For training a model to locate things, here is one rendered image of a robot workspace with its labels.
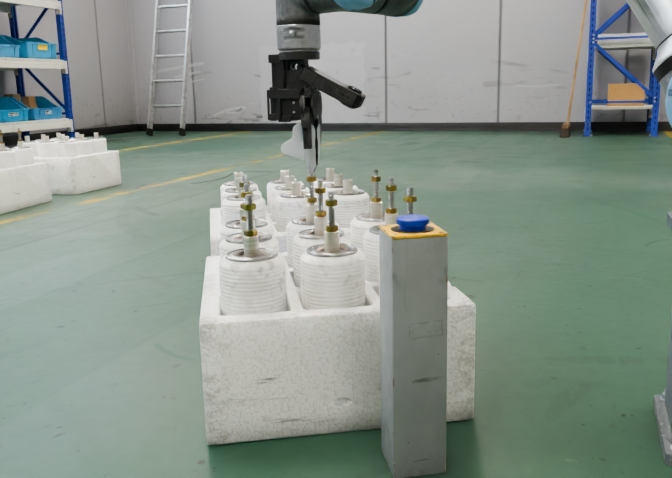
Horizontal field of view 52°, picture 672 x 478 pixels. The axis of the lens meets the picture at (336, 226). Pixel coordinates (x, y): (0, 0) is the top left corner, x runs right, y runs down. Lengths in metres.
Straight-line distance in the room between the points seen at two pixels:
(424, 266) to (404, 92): 6.78
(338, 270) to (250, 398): 0.22
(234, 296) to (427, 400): 0.30
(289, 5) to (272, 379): 0.61
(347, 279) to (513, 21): 6.53
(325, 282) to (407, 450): 0.25
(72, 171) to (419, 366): 2.88
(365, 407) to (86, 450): 0.39
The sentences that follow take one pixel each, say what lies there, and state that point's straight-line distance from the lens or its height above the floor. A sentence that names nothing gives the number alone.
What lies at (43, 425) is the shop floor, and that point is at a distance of 1.16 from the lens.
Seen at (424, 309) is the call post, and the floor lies 0.22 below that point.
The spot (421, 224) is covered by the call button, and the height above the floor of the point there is 0.32.
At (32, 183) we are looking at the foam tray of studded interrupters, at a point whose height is 0.10.
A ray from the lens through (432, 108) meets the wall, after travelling 7.52.
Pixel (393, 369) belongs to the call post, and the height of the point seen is 0.15.
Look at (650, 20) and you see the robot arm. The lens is 0.87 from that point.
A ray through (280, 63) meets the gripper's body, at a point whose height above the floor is 0.53.
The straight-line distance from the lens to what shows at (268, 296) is 0.98.
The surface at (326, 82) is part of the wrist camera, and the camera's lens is 1.19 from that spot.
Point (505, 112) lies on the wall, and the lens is 7.40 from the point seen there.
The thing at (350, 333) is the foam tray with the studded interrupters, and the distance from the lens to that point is 0.97.
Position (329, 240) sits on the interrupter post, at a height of 0.27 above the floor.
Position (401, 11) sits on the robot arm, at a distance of 1.25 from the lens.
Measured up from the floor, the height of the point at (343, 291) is 0.20.
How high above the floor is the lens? 0.49
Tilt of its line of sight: 11 degrees down
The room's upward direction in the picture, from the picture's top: 1 degrees counter-clockwise
